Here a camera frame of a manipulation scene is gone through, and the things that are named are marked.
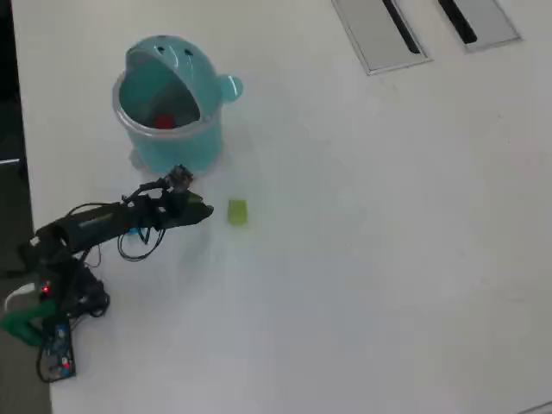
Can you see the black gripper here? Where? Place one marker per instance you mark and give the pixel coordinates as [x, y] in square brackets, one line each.
[151, 211]

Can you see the green lego block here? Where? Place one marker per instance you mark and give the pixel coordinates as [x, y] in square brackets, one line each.
[238, 212]

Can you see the red lego block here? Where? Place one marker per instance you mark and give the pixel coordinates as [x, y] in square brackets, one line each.
[164, 121]

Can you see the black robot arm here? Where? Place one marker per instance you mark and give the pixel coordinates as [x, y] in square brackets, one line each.
[86, 224]

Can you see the teal whale-shaped bin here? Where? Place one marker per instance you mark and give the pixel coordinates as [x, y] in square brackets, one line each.
[181, 146]

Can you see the blue circuit board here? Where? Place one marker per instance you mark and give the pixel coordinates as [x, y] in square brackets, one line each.
[60, 358]

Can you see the green table clamp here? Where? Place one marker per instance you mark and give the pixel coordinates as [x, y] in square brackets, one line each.
[21, 323]

